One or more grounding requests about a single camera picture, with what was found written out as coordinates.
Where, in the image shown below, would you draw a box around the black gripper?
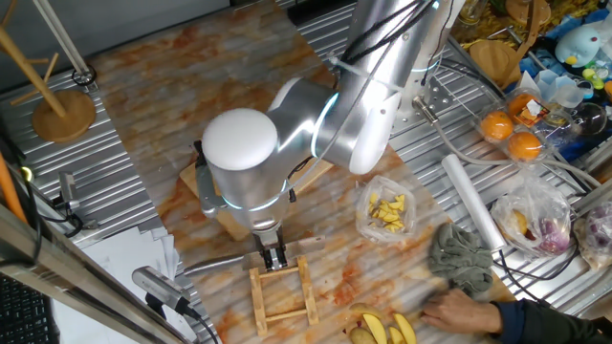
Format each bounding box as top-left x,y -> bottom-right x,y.
251,226 -> 290,272

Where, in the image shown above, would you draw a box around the steel kitchen knife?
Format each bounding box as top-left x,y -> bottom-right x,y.
183,236 -> 326,278

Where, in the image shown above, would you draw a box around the dark sleeved forearm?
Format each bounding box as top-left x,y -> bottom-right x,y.
492,298 -> 612,344

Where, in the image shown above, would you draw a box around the person bare hand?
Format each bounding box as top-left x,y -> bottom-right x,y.
419,288 -> 504,335

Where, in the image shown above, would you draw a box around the wooden knife rack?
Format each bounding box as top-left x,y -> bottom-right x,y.
248,255 -> 320,338

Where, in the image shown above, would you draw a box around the wooden cutting board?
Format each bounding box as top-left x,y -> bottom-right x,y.
179,157 -> 335,243

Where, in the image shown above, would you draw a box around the whole brown potato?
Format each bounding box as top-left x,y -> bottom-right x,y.
347,326 -> 379,344

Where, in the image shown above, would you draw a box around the plastic bag of potato pieces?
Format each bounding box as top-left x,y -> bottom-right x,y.
354,174 -> 418,245

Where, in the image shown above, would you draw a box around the white paper sheet stack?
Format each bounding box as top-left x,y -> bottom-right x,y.
50,226 -> 181,344

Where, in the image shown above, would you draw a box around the grey green cloth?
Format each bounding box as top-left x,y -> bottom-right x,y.
426,221 -> 494,296

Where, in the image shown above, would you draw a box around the white plastic wrap roll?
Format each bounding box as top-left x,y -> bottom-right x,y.
440,153 -> 507,252

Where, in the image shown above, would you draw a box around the orange marble pattern mat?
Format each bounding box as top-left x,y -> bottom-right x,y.
89,0 -> 517,344

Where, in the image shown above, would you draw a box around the metal robot mounting plate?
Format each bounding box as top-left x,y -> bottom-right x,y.
389,75 -> 455,136

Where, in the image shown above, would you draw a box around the wooden round base stand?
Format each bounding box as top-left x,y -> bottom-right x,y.
0,0 -> 98,144

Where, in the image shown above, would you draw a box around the black keyboard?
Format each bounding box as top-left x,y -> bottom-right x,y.
0,274 -> 61,344

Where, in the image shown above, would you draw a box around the orange pole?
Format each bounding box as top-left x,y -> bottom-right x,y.
0,151 -> 29,225

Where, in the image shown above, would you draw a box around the purple onion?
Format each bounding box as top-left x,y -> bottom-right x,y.
537,217 -> 571,254

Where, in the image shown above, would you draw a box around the orange fruit with label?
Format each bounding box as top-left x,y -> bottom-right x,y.
506,92 -> 539,120

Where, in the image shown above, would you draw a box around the wooden disc with stick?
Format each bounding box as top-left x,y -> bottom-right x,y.
469,0 -> 552,91

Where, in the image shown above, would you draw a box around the clear plastic fruit container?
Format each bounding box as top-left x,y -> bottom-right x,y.
472,85 -> 556,166

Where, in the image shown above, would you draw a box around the white rod stand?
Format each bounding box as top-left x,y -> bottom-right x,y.
32,0 -> 99,90

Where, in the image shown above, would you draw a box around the clear glass jar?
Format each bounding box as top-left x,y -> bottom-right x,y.
458,0 -> 484,26

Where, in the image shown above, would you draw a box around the clear bag of purple vegetables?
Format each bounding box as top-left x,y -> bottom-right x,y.
572,200 -> 612,272

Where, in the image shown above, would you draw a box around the clear plastic cups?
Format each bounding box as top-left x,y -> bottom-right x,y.
534,69 -> 587,109

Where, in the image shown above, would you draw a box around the clear glass bowl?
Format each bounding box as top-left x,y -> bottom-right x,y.
568,101 -> 609,138

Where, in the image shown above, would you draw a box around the green yellow toy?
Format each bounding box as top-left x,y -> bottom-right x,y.
580,66 -> 606,91

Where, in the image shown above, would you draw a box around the blue plush toy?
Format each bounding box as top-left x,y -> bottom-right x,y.
554,24 -> 603,68

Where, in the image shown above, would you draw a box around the grey camera mounting bracket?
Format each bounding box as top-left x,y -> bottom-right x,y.
194,161 -> 226,220

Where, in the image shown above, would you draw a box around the grey cylindrical camera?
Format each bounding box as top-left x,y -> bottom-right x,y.
131,266 -> 192,316

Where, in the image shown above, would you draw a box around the steel frame rail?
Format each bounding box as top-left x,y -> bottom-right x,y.
0,203 -> 186,344

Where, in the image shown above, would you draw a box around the grey robot hose cable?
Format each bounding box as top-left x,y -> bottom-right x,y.
411,95 -> 603,190

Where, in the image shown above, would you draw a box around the grey camera on clamp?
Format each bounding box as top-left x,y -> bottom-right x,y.
51,170 -> 99,239

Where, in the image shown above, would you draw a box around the thick black cable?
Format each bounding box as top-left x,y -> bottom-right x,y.
339,0 -> 436,67

